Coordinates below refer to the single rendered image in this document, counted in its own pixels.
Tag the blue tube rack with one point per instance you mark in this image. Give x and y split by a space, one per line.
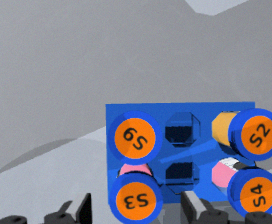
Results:
188 153

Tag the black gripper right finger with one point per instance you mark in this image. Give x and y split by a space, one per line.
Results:
195 211

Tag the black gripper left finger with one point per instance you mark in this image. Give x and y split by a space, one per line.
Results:
78 211

